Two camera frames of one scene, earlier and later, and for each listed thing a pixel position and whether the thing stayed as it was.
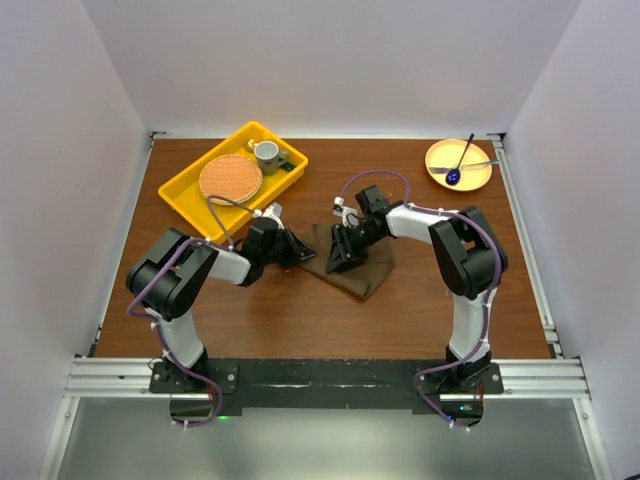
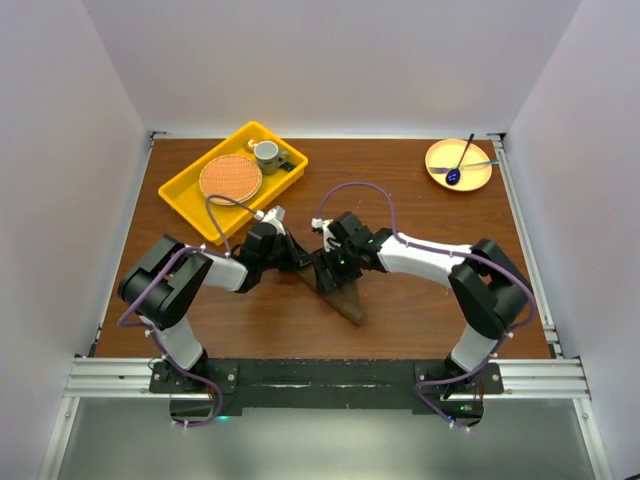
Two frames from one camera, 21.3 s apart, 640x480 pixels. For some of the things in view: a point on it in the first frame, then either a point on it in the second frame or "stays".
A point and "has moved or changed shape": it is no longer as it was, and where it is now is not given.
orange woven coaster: x=230 y=176 stays
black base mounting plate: x=224 y=387 stays
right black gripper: x=344 y=255 → x=322 y=261
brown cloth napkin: x=361 y=280 has moved or changed shape
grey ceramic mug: x=269 y=157 stays
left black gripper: x=293 y=244 stays
